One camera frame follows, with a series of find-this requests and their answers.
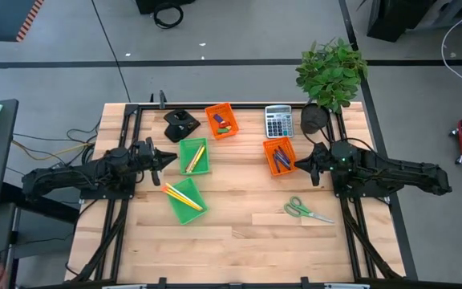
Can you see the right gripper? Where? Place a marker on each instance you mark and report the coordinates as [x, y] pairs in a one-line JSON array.
[[324, 164]]

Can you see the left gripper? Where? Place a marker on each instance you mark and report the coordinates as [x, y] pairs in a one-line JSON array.
[[147, 162]]

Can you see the pink crayon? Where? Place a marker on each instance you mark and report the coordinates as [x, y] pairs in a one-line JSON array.
[[190, 164]]

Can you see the cream crayon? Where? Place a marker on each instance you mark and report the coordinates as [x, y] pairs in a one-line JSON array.
[[193, 159]]

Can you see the yellow marker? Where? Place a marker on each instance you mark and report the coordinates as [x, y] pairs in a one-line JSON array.
[[199, 157]]

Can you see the green plastic slotted bin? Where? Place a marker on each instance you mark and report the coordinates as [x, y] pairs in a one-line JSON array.
[[189, 216], [203, 170]]

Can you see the orange plastic slotted bin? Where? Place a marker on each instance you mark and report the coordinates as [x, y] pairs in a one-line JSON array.
[[233, 128], [267, 146]]

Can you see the pale green pencil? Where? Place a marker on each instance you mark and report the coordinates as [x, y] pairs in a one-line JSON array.
[[183, 198]]

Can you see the green eraser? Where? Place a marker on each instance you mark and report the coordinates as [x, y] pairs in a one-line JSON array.
[[223, 131]]

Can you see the blue eraser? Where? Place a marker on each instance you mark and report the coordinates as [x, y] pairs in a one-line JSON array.
[[218, 118]]

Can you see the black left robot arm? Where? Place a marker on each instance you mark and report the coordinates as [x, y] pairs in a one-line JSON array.
[[74, 176]]

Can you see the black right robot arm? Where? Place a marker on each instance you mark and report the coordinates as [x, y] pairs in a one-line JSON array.
[[395, 172]]

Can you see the black tape dispenser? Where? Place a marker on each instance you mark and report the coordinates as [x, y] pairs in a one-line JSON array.
[[181, 126]]

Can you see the grey desk calculator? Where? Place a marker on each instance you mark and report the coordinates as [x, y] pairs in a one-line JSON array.
[[279, 122]]

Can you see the potted plant black pot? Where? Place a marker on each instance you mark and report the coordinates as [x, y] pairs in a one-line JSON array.
[[331, 76]]

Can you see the black box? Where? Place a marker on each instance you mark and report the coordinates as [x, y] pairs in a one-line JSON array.
[[147, 6]]

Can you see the black cabinet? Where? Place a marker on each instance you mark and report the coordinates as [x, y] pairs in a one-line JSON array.
[[395, 20]]

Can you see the black orange striped mat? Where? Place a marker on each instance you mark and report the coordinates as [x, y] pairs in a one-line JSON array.
[[2, 20]]

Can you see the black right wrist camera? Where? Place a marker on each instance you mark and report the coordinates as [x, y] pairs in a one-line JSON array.
[[322, 149]]

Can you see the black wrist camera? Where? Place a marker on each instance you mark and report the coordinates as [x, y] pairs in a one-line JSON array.
[[149, 144], [322, 149]]

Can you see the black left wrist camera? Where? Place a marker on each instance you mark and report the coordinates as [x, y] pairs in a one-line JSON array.
[[149, 144]]

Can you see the black clamp post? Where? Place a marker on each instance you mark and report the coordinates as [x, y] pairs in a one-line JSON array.
[[161, 98]]

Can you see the black aluminium table frame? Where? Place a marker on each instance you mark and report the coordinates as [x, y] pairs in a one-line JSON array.
[[255, 107]]

